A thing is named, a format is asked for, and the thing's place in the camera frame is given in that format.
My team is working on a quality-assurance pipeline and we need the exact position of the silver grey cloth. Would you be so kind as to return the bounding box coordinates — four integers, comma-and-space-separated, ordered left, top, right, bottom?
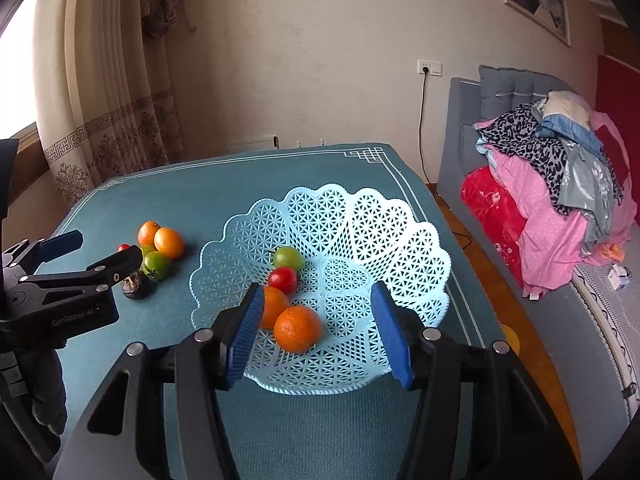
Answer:
555, 137, 618, 241

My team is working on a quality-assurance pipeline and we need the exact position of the red floral blanket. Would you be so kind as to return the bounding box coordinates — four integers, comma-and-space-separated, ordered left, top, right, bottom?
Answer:
460, 166, 528, 291

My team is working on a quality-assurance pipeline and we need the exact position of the teal tablecloth with white border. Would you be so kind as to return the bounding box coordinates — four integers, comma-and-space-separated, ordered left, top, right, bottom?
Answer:
50, 145, 506, 480

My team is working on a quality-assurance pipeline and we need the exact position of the pile of clothes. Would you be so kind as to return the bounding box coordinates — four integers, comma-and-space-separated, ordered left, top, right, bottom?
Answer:
474, 110, 636, 298

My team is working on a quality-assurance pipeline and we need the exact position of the beige patterned curtain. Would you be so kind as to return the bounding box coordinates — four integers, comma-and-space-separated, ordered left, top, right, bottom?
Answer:
32, 0, 193, 206

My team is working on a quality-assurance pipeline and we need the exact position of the orange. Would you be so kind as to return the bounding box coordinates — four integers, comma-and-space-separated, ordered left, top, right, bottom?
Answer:
138, 221, 162, 247
153, 227, 185, 260
273, 305, 324, 354
259, 286, 292, 331

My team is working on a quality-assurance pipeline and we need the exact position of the white cloth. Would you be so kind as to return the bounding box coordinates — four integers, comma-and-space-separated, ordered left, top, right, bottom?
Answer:
542, 91, 593, 123

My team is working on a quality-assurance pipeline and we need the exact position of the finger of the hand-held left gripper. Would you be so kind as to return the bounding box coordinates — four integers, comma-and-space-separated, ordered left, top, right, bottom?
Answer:
17, 244, 144, 298
1, 230, 84, 277

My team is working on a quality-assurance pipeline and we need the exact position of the light blue plastic lattice basket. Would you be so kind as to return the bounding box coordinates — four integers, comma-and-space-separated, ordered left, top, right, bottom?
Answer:
189, 183, 452, 395

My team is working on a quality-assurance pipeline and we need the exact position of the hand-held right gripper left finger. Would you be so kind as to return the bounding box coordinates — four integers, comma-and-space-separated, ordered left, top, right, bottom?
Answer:
54, 282, 266, 480

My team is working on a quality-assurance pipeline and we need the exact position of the light blue cloth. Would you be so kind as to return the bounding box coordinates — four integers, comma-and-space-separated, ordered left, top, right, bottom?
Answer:
532, 100, 606, 161

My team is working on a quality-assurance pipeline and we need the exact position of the grey sofa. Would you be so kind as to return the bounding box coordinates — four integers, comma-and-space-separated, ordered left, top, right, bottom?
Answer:
437, 65, 640, 461

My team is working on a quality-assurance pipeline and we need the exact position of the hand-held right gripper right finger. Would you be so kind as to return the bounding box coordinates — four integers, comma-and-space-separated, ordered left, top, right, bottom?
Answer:
370, 280, 583, 480

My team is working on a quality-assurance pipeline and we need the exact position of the black power cable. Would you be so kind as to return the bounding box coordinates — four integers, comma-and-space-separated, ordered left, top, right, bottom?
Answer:
417, 67, 436, 186

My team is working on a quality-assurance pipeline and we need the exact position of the leopard print cloth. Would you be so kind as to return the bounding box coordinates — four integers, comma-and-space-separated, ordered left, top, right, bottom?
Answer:
477, 104, 623, 216

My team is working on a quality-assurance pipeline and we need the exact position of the curtain tassel tieback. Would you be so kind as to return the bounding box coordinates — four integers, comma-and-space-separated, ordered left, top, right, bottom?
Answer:
140, 0, 196, 41

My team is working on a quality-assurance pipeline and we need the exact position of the window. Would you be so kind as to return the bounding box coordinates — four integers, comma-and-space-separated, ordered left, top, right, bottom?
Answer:
0, 0, 56, 141

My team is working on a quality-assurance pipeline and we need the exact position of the dark brown wrinkled fruit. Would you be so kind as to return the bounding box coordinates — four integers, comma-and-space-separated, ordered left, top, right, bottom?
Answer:
121, 270, 158, 301

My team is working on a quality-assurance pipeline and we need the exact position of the yellow round object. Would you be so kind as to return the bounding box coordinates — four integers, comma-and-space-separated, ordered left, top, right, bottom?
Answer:
500, 324, 522, 356

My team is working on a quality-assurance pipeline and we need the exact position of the red wall panel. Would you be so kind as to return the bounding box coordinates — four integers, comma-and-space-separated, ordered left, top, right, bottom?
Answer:
596, 54, 640, 186

